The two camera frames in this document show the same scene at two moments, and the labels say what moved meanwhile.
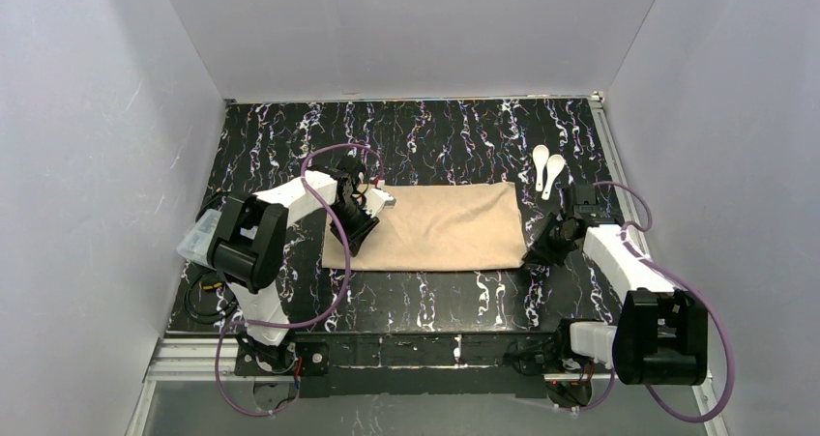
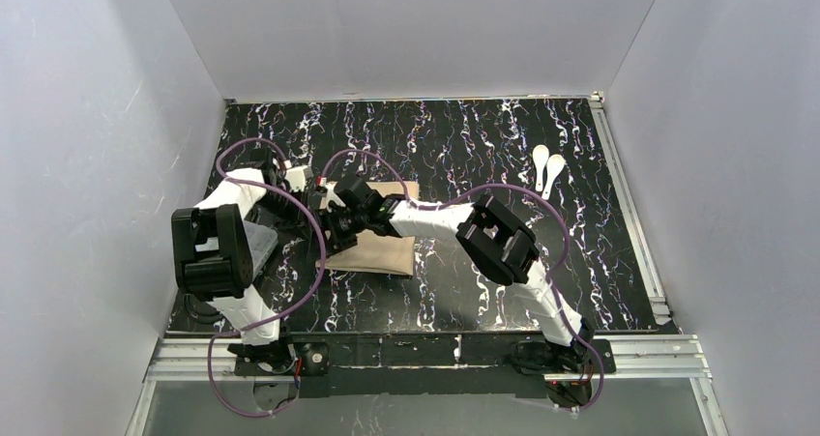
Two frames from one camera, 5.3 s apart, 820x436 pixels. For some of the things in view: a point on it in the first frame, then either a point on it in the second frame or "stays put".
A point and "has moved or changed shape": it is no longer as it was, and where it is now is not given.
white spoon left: [541, 156] stays put
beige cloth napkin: [472, 226] has moved or changed shape
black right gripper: [546, 244] -> [342, 226]
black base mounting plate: [410, 364] stays put
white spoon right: [554, 166] stays put
